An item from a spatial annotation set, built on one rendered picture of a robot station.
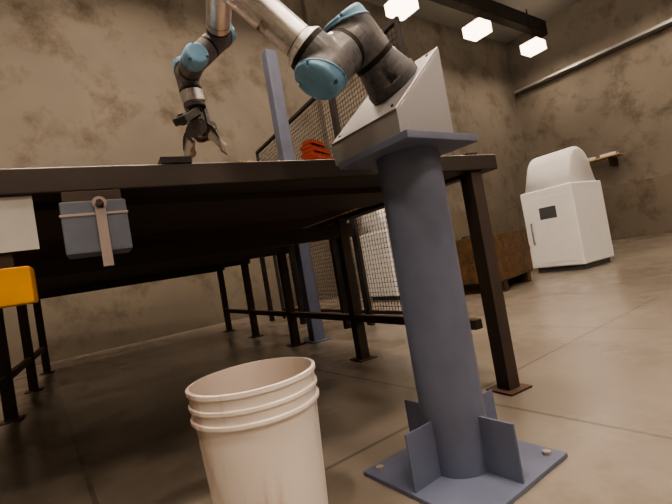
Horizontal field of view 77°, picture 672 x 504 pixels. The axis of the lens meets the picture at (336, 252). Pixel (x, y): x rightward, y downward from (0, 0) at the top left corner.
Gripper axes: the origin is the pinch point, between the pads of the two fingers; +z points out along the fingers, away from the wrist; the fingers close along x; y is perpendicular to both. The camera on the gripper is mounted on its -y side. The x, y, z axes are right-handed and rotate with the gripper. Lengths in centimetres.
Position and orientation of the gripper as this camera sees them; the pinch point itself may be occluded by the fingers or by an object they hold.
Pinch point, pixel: (206, 161)
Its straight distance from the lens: 151.1
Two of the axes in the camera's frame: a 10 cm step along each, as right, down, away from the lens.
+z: 2.5, 9.7, 0.2
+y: 2.3, -0.8, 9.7
